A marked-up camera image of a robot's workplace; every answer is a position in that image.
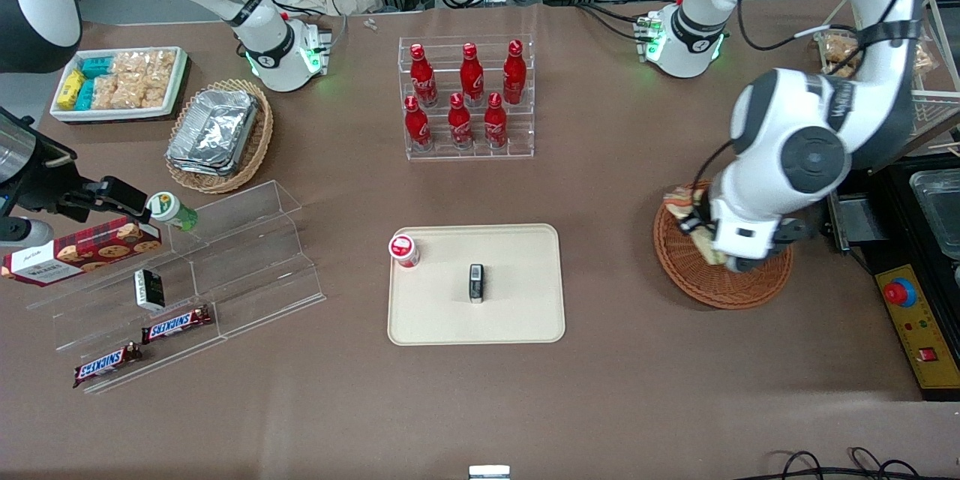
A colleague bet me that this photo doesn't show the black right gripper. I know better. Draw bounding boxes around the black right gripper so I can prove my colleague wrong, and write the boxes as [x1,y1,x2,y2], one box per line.
[0,111,151,225]

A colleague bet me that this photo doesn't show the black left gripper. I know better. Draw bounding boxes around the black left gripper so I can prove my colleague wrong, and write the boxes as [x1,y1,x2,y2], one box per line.
[678,190,813,246]

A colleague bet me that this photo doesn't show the triangular sandwich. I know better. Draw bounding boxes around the triangular sandwich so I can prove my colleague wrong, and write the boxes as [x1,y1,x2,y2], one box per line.
[663,185,730,266]

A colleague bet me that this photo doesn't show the brown wicker basket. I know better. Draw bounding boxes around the brown wicker basket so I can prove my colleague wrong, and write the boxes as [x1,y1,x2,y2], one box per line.
[652,178,794,311]

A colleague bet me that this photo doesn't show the white snack tray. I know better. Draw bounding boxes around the white snack tray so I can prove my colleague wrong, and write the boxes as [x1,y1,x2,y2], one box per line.
[49,46,189,125]

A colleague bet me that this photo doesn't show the light wicker basket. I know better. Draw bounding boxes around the light wicker basket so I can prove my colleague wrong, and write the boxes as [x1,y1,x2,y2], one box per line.
[164,78,275,195]

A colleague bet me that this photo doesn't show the beige plastic tray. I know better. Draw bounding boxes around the beige plastic tray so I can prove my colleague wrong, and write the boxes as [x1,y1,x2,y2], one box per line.
[387,223,566,347]

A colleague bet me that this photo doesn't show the green white cup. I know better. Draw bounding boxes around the green white cup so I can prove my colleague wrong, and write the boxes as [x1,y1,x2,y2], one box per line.
[146,190,200,234]

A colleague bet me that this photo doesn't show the red tartan cookie box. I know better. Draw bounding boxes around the red tartan cookie box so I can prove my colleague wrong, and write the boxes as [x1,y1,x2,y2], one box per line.
[0,215,163,288]

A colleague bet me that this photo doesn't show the aluminium foil container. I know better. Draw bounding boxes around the aluminium foil container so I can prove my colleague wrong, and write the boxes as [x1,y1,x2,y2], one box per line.
[168,156,239,178]
[166,88,260,170]

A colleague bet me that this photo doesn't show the small black white box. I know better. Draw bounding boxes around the small black white box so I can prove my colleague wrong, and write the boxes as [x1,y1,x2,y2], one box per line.
[133,268,167,313]

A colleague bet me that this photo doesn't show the clear rice cracker packet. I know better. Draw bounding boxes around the clear rice cracker packet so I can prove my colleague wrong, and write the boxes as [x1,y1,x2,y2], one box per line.
[91,75,127,111]
[120,78,172,110]
[142,49,178,85]
[111,52,148,82]

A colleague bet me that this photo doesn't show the yellow snack packet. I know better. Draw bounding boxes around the yellow snack packet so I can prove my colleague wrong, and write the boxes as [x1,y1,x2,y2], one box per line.
[56,69,86,110]

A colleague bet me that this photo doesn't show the snickers chocolate bar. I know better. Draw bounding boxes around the snickers chocolate bar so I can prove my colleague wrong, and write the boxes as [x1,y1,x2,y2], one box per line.
[140,304,214,345]
[72,342,144,389]

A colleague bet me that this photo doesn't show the clear acrylic display shelf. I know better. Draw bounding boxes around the clear acrylic display shelf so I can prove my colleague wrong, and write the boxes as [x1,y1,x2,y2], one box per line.
[25,179,328,396]

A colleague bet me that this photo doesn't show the clear box of snacks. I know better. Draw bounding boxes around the clear box of snacks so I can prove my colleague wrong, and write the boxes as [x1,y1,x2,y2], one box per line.
[813,0,938,80]

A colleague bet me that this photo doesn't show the red emergency stop button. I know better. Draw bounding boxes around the red emergency stop button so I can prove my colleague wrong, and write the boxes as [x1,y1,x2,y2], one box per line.
[883,277,918,309]

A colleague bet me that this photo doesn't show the red cola bottle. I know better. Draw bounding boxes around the red cola bottle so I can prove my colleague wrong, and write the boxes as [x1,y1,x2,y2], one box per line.
[447,92,474,150]
[403,95,433,152]
[502,39,528,106]
[483,91,509,150]
[459,42,485,108]
[409,43,439,108]

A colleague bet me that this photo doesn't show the clear acrylic bottle rack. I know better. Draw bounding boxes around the clear acrylic bottle rack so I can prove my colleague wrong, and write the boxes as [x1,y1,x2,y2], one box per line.
[397,34,536,163]

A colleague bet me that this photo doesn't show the clear plastic container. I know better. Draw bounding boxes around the clear plastic container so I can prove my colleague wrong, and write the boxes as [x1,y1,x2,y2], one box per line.
[909,168,960,260]

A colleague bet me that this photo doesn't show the black machine with yellow panel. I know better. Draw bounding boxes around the black machine with yellow panel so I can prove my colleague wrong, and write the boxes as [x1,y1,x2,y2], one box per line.
[825,154,960,401]

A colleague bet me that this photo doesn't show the red-capped small white bottle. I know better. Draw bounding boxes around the red-capped small white bottle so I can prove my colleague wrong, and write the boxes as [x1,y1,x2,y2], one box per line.
[387,234,422,269]

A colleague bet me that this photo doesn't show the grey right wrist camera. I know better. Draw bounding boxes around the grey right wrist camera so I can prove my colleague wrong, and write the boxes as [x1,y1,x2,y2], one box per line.
[0,217,55,249]

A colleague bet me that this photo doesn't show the grey metal bracket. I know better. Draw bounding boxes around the grey metal bracket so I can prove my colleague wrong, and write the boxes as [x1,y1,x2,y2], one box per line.
[824,191,895,254]

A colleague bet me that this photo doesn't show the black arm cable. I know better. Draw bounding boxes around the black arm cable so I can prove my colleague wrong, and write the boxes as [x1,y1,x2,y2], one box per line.
[694,0,925,200]

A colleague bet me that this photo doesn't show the black floor cables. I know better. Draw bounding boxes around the black floor cables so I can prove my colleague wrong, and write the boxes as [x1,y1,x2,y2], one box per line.
[739,447,960,480]

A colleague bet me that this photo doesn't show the white wire rack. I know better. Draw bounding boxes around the white wire rack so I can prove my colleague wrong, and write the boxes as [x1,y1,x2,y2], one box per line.
[907,0,960,147]

